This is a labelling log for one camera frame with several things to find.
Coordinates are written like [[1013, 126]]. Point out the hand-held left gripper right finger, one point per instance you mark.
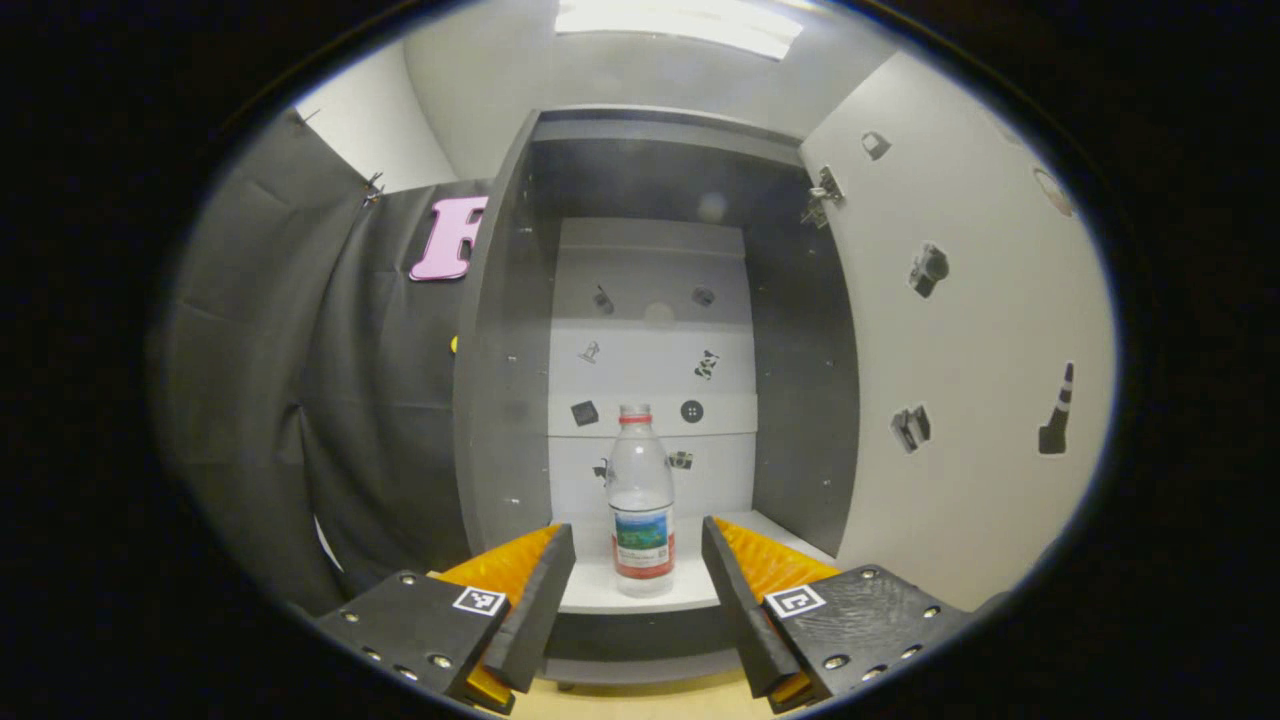
[[735, 610]]

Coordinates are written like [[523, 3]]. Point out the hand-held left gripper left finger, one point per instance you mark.
[[540, 610]]

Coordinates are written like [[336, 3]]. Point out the clear plastic bottle red cap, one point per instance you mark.
[[640, 560]]

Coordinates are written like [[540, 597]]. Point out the dark grey cabinet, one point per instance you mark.
[[500, 420]]

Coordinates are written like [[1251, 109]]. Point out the metal door hinge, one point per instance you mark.
[[824, 195]]

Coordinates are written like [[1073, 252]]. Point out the black backdrop cloth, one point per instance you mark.
[[260, 420]]

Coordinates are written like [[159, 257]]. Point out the long ceiling light panel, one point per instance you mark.
[[680, 25]]

